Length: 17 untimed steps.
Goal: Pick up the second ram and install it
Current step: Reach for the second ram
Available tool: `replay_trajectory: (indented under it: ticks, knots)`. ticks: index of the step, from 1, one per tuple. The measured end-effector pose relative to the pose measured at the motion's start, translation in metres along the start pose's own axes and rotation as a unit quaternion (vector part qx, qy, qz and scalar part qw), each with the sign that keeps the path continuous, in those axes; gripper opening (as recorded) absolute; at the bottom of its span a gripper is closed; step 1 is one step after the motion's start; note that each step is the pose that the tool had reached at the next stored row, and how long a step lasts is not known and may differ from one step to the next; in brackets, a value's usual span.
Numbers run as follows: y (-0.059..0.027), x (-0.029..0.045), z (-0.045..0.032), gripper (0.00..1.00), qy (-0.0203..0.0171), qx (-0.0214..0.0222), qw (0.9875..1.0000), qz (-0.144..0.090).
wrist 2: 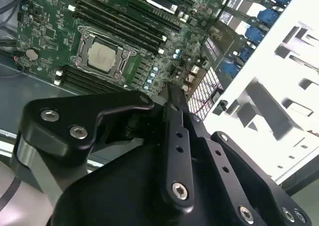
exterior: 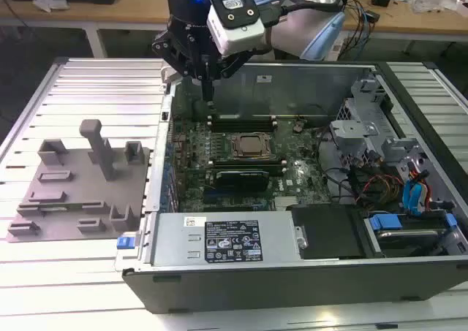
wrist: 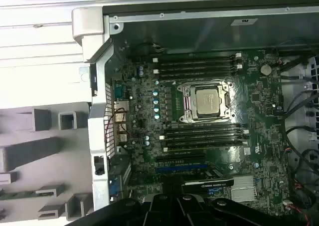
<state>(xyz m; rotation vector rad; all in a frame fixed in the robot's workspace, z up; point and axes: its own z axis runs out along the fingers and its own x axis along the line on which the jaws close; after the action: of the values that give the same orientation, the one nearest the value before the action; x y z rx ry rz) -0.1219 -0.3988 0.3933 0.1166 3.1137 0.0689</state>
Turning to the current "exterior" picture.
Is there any silver CPU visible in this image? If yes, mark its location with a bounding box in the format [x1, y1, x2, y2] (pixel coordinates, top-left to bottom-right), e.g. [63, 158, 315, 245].
[235, 135, 270, 155]

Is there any silver metal drive cage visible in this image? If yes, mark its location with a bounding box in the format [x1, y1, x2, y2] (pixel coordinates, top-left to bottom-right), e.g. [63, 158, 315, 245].
[328, 69, 431, 171]

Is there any black open PC case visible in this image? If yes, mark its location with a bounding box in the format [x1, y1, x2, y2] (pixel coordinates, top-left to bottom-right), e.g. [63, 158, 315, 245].
[115, 56, 468, 316]

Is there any wooden desk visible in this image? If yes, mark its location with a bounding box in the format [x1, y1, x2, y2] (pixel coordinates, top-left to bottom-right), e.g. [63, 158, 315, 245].
[0, 0, 468, 43]

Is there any installed dark RAM stick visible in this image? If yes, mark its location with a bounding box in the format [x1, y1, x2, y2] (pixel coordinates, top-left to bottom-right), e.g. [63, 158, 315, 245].
[211, 113, 275, 121]

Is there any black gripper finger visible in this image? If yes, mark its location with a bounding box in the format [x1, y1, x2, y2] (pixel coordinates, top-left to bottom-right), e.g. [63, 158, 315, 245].
[151, 31, 208, 102]
[207, 50, 252, 102]

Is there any thin blue cable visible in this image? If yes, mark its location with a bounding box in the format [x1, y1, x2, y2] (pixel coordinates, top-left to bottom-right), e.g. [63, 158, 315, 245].
[351, 0, 370, 60]

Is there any red and yellow wire bundle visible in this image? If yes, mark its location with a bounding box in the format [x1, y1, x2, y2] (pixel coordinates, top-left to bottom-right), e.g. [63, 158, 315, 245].
[356, 173, 403, 204]

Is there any black plastic shroud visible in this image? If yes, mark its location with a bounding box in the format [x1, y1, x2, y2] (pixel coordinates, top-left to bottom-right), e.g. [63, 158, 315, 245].
[287, 203, 366, 262]

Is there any blue case latch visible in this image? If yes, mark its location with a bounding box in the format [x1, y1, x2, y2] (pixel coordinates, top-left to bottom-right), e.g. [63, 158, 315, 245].
[116, 235, 137, 252]

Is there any black graphics card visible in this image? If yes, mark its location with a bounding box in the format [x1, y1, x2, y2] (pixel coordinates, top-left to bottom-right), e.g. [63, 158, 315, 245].
[213, 169, 271, 192]

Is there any grey plastic parts rack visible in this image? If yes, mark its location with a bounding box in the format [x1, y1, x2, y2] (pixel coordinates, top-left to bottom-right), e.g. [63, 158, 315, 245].
[6, 118, 153, 244]

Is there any crumpled white paper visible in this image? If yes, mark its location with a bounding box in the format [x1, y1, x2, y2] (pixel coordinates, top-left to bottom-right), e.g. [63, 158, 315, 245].
[31, 0, 70, 13]

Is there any small silver heatsink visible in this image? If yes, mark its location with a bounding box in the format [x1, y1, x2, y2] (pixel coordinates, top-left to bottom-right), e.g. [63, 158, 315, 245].
[273, 195, 298, 210]

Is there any metal CPU socket cover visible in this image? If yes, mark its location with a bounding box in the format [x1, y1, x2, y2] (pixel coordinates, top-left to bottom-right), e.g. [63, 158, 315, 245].
[229, 132, 279, 160]

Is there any hard disk in blue carrier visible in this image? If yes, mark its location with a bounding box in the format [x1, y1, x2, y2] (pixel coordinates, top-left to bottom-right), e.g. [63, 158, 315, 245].
[363, 212, 458, 259]

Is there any blue flat wire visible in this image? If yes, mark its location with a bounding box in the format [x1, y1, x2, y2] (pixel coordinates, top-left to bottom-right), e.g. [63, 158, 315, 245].
[401, 179, 432, 215]

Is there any silver power supply unit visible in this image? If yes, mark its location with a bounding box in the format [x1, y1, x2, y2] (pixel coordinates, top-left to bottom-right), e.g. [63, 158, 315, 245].
[148, 212, 306, 272]

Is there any green motherboard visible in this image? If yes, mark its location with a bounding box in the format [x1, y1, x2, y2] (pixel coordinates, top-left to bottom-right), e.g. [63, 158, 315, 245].
[170, 115, 337, 213]

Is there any black RAM slot bank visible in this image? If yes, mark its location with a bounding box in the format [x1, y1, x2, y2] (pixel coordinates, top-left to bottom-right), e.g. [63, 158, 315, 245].
[207, 112, 278, 133]
[208, 158, 287, 175]

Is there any black camera cable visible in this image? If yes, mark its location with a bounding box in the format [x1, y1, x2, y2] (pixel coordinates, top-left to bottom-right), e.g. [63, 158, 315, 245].
[261, 0, 343, 27]

